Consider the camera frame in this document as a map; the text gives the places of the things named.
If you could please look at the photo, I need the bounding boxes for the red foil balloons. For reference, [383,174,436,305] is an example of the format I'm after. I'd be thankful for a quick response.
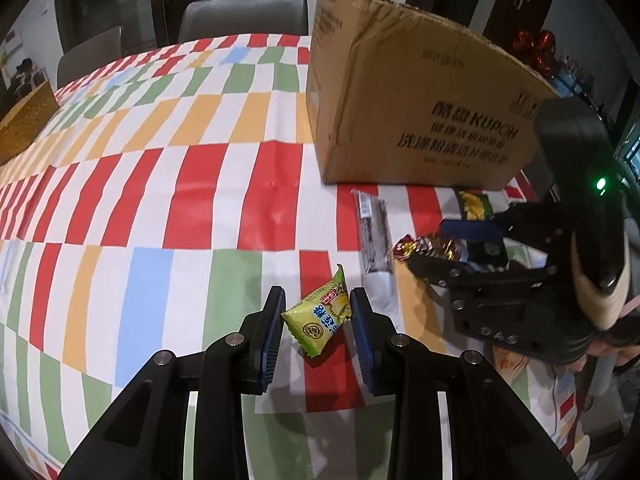
[514,28,557,79]

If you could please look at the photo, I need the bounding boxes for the long dark purple packet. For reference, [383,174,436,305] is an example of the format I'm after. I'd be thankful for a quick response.
[350,188,396,307]

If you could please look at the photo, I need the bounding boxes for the grey dining chair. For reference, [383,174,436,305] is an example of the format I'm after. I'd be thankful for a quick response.
[177,0,310,44]
[56,25,124,90]

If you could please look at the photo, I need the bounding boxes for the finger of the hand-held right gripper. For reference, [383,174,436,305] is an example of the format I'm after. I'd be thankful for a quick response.
[407,252,562,292]
[441,203,577,262]

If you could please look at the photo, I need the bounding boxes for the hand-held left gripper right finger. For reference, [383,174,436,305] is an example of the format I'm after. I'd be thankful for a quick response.
[348,287,571,480]

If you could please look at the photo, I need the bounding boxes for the colourful checked tablecloth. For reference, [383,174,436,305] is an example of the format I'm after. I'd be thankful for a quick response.
[0,34,592,480]

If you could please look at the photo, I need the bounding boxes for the woven straw box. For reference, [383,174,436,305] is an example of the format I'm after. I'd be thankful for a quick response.
[0,80,61,166]

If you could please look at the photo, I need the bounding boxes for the dark green snack packet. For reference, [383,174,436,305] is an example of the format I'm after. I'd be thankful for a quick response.
[455,188,496,221]

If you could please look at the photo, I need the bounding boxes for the person's right hand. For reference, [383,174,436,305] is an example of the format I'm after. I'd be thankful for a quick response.
[572,227,629,332]

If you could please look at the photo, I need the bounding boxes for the black white figure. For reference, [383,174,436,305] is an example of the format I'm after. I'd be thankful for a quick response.
[12,58,36,86]

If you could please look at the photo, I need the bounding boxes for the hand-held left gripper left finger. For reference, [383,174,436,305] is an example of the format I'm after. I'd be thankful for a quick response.
[59,285,288,480]

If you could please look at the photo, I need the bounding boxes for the green yellow snack packet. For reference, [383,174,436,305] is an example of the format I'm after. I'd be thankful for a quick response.
[280,263,351,360]

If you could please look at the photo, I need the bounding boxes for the brown cardboard box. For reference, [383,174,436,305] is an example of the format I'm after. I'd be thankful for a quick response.
[305,0,561,192]

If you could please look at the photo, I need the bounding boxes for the red gold candy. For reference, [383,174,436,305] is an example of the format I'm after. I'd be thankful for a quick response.
[391,233,469,264]

